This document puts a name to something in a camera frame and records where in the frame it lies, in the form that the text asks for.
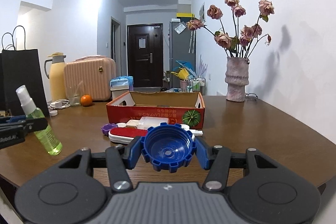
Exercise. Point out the wall electrical panel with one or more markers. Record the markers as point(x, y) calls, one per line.
point(202, 13)

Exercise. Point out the clear drinking glass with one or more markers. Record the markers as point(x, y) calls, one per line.
point(74, 93)

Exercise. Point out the small white lid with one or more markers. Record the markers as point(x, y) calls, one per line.
point(53, 113)

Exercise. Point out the eyeglasses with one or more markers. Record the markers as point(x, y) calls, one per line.
point(251, 96)

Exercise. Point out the white nasal spray bottle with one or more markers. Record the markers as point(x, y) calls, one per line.
point(193, 131)

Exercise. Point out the yellow thermos jug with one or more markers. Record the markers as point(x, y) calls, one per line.
point(54, 70)

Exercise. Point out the small cream square box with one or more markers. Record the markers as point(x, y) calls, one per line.
point(132, 123)

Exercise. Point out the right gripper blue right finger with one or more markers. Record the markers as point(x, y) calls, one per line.
point(216, 161)

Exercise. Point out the blue plastic cap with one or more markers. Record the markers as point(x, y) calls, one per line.
point(168, 147)

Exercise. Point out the grey refrigerator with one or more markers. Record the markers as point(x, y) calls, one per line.
point(181, 49)

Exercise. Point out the green spray bottle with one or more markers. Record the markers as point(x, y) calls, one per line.
point(46, 137)

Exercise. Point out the black paper bag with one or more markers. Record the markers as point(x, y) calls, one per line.
point(21, 67)

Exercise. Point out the pink ribbed suitcase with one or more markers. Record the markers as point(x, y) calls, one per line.
point(95, 72)

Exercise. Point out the red white lint brush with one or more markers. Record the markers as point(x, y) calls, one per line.
point(124, 135)

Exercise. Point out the white charger with cable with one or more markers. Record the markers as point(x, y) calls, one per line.
point(59, 104)

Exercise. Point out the dark entrance door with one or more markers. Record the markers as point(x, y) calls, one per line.
point(145, 54)

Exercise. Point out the orange fruit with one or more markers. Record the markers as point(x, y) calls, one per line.
point(86, 100)

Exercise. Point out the translucent white plastic box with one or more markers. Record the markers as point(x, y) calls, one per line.
point(146, 122)

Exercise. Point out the red cardboard box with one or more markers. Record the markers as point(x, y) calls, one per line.
point(182, 108)

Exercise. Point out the yellow watering can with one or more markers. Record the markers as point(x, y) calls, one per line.
point(183, 74)

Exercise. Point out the yellow box on refrigerator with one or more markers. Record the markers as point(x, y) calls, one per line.
point(184, 15)

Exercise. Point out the white blue storage container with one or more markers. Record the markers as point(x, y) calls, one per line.
point(121, 85)

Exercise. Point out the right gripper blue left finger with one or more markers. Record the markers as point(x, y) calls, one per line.
point(119, 159)

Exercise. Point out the pink ribbed vase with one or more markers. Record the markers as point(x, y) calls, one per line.
point(237, 78)

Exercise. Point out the dried pink roses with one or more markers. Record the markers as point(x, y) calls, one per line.
point(245, 38)

